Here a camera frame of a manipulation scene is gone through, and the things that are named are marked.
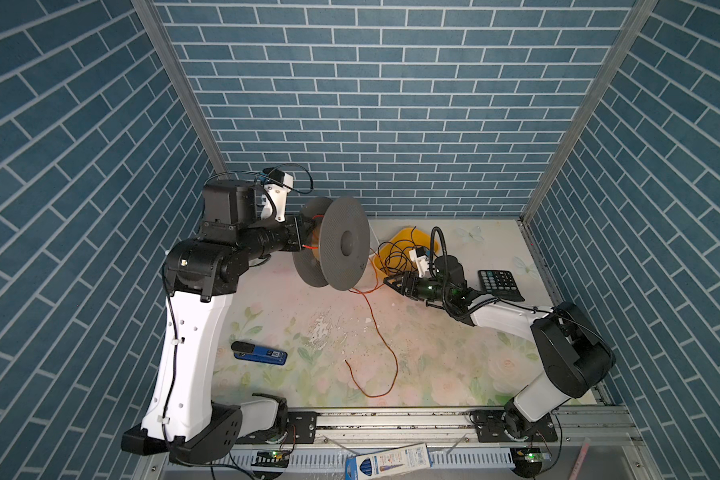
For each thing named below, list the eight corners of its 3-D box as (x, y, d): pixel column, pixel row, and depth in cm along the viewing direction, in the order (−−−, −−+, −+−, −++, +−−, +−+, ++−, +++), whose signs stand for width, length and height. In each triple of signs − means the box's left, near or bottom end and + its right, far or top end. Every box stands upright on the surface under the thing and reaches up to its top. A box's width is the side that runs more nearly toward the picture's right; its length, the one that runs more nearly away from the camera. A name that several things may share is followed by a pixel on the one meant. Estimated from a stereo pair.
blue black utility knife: (234, 358, 87) (228, 352, 83) (239, 346, 89) (233, 340, 85) (285, 366, 86) (281, 360, 82) (289, 354, 88) (285, 347, 84)
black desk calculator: (485, 300, 100) (487, 296, 98) (477, 273, 107) (479, 269, 105) (520, 300, 100) (522, 296, 98) (510, 273, 107) (512, 269, 105)
